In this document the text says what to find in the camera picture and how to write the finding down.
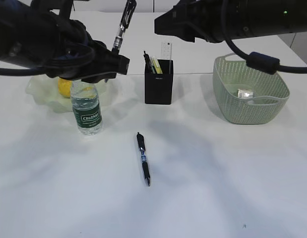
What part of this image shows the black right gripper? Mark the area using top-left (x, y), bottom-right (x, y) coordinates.
top-left (154, 0), bottom-right (224, 43)

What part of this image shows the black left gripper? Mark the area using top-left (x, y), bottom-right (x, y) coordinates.
top-left (44, 40), bottom-right (130, 83)

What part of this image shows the yellow pear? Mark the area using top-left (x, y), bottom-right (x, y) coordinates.
top-left (58, 77), bottom-right (72, 98)

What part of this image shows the clear plastic ruler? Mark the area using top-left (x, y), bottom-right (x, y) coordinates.
top-left (161, 41), bottom-right (173, 74)

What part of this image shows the clear water bottle green label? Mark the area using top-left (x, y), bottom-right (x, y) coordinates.
top-left (70, 80), bottom-right (102, 135)

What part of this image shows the black pen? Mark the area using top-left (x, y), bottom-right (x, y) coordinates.
top-left (105, 0), bottom-right (137, 84)
top-left (136, 132), bottom-right (151, 186)
top-left (143, 51), bottom-right (155, 74)

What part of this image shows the yellow green pen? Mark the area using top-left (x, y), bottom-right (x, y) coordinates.
top-left (151, 57), bottom-right (163, 74)

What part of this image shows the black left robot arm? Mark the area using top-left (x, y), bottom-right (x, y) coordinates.
top-left (0, 0), bottom-right (129, 83)

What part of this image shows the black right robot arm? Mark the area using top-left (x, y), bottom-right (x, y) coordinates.
top-left (154, 0), bottom-right (307, 43)

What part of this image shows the pale green wavy glass plate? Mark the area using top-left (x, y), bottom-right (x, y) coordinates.
top-left (25, 75), bottom-right (118, 113)

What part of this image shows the black square pen holder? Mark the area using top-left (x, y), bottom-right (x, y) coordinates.
top-left (144, 59), bottom-right (174, 105)

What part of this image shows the green plastic woven basket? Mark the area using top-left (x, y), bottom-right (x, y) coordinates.
top-left (212, 56), bottom-right (290, 125)

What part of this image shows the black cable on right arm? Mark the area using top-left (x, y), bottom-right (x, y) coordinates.
top-left (221, 0), bottom-right (307, 75)

